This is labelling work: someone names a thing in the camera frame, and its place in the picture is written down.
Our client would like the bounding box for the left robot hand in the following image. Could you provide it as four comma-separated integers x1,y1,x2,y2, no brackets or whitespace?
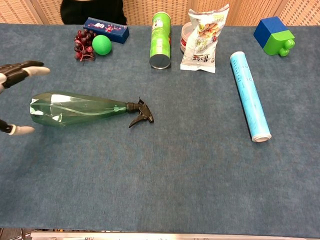
0,60,51,136

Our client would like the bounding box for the green spray bottle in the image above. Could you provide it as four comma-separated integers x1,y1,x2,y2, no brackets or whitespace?
29,91,155,129

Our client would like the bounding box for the dark red grape bunch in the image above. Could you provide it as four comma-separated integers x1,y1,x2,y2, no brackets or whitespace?
73,28,97,62

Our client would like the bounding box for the green ball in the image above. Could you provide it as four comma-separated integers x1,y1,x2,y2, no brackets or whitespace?
91,34,113,56

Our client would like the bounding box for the person in black clothing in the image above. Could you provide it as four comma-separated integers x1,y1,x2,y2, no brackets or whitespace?
60,0,128,26

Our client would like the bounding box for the dark blue printed box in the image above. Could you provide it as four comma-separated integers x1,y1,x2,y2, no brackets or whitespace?
82,17,130,45

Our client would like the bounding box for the green chips can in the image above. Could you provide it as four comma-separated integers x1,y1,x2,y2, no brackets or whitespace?
149,11,172,70

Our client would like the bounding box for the blue felt table cloth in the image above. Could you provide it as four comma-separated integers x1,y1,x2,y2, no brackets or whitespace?
0,22,320,239

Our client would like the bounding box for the clear plastic jar red label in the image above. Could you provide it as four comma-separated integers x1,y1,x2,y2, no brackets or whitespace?
180,21,195,54

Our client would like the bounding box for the white snack bag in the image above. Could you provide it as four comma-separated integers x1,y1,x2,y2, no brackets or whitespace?
180,3,230,74

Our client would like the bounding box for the light blue paper roll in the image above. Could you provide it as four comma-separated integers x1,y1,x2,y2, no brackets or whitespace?
229,51,273,144

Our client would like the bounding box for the woven wicker screen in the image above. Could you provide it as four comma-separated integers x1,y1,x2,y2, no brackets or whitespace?
0,0,320,27

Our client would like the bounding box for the blue toy block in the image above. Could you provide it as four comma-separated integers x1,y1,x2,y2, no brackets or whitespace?
253,16,288,49

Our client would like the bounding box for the green toy block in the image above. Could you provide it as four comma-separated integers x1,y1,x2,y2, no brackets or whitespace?
263,29,296,57

